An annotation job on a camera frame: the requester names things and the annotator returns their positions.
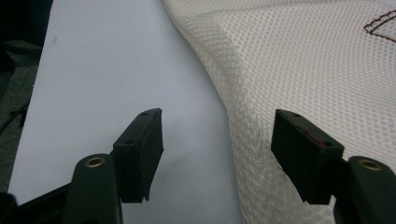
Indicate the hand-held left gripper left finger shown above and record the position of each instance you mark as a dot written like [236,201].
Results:
[137,155]

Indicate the white mesh laundry bag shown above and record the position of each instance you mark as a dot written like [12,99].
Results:
[295,62]

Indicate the white sheet table cover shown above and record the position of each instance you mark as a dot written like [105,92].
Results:
[109,77]

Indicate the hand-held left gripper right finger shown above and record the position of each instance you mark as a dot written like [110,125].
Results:
[306,158]

